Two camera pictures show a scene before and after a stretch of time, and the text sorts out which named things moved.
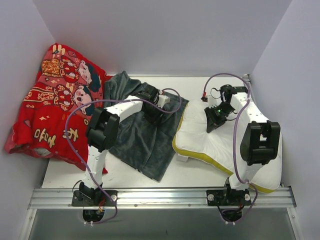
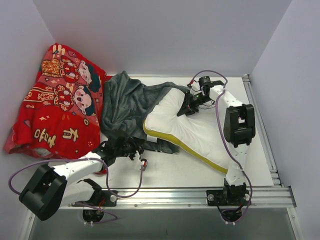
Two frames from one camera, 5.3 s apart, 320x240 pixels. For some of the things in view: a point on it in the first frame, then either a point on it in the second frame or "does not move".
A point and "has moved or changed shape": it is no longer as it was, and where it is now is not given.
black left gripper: [152, 116] → [130, 146]
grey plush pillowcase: [145, 144] has moved or changed shape
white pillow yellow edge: [221, 147] has moved or changed shape
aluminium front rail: [261, 197] does not move
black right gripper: [215, 116] → [189, 104]
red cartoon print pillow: [66, 78] does not move
